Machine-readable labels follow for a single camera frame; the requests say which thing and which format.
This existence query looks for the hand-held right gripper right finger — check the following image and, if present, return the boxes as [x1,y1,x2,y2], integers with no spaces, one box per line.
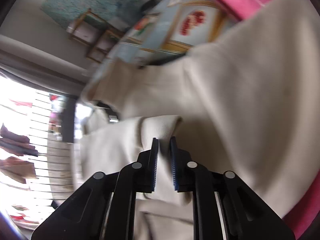
[170,136,295,240]

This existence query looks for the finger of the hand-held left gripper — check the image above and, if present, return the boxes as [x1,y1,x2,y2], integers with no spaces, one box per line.
[96,101,119,122]

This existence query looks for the teal floral wall cloth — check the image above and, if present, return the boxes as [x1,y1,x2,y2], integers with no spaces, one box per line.
[41,0,142,29]

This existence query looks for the hanging clothes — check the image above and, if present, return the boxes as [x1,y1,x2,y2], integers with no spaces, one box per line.
[0,122,39,184]

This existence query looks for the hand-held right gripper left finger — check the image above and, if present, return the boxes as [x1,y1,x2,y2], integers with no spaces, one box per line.
[31,137,160,240]

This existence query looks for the window railing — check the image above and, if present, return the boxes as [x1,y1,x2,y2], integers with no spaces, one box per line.
[25,90,83,200]

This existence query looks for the white cylindrical bin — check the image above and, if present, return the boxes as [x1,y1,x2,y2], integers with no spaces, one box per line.
[69,21,98,43]

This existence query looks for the beige zip jacket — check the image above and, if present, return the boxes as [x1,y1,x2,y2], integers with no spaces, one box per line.
[71,0,320,240]

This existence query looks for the grey curtain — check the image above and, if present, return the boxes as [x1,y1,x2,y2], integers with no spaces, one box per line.
[0,34,98,85]

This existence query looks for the wooden chair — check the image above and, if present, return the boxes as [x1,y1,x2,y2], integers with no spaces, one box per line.
[67,9,125,63]

